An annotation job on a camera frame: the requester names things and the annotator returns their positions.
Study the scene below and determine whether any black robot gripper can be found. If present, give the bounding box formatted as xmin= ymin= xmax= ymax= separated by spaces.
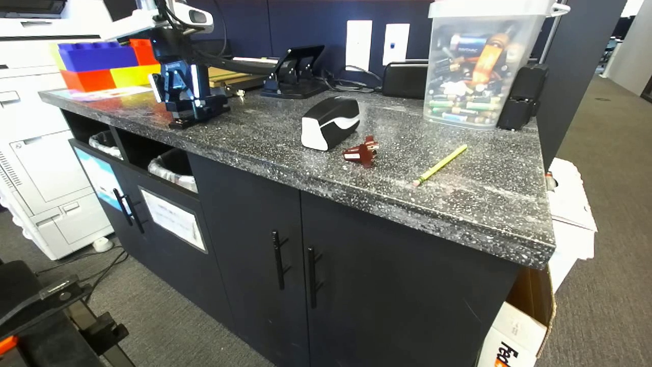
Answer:
xmin=152 ymin=59 xmax=229 ymax=129

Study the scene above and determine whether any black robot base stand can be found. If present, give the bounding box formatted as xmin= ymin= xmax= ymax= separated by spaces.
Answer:
xmin=0 ymin=262 xmax=134 ymax=367

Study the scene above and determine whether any robot arm white and black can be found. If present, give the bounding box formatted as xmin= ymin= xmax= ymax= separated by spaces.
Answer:
xmin=100 ymin=0 xmax=229 ymax=129

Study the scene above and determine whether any black and white electric stapler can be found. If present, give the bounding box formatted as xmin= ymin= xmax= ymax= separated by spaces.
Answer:
xmin=299 ymin=99 xmax=360 ymax=152

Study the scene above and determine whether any paper trimmer with wooden board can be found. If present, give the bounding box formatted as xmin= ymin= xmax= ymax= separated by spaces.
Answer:
xmin=207 ymin=58 xmax=278 ymax=93

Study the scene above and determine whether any colourful building block stack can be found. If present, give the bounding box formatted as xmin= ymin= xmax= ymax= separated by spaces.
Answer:
xmin=58 ymin=40 xmax=162 ymax=93

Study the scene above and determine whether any blue label on drawer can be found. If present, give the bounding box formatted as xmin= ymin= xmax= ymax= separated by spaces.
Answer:
xmin=75 ymin=147 xmax=125 ymax=213

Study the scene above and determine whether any white label on drawer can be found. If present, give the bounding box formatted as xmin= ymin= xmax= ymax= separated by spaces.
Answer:
xmin=141 ymin=188 xmax=205 ymax=251

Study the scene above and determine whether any black trash drawer front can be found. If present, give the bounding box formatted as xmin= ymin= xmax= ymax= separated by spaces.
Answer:
xmin=128 ymin=169 xmax=231 ymax=322

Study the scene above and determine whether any left black cabinet door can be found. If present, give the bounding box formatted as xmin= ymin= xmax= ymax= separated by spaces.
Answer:
xmin=189 ymin=155 xmax=309 ymax=367

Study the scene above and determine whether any black cabinet door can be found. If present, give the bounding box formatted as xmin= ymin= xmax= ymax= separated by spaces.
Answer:
xmin=301 ymin=196 xmax=519 ymax=367
xmin=189 ymin=155 xmax=309 ymax=367

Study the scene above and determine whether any white office printer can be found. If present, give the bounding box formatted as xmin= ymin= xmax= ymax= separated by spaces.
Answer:
xmin=0 ymin=0 xmax=138 ymax=262

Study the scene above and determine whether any red staple remover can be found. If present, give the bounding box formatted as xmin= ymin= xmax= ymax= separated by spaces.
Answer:
xmin=343 ymin=137 xmax=380 ymax=167

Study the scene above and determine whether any small black box device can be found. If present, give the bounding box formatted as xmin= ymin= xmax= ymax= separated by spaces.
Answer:
xmin=381 ymin=62 xmax=427 ymax=101

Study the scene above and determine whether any right black cabinet door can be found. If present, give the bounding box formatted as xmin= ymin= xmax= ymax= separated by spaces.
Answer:
xmin=301 ymin=196 xmax=519 ymax=367

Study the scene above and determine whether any yellow pencil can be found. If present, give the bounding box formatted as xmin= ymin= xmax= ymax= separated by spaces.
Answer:
xmin=413 ymin=146 xmax=468 ymax=186

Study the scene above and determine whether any clear plastic storage bin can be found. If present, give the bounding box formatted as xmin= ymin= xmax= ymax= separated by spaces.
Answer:
xmin=423 ymin=0 xmax=571 ymax=129

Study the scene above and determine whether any black pencil sharpener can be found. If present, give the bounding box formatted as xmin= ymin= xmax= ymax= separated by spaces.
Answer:
xmin=498 ymin=63 xmax=548 ymax=130

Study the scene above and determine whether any cardboard fedex box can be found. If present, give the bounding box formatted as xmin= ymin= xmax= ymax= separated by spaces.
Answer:
xmin=476 ymin=157 xmax=598 ymax=367

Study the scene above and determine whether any white wall outlet plate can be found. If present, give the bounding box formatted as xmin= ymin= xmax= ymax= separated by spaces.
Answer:
xmin=345 ymin=20 xmax=372 ymax=71

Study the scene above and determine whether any left black door handle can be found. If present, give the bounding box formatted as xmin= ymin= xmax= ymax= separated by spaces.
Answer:
xmin=271 ymin=230 xmax=291 ymax=291

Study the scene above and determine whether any black door handle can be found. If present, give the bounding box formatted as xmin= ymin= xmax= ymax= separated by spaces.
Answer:
xmin=307 ymin=247 xmax=323 ymax=309
xmin=271 ymin=230 xmax=291 ymax=291

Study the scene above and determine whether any white wall switch plate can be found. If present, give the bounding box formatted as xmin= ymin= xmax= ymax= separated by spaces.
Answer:
xmin=384 ymin=22 xmax=410 ymax=65

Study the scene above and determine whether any right black door handle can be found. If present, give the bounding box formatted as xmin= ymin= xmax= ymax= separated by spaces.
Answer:
xmin=307 ymin=247 xmax=323 ymax=309

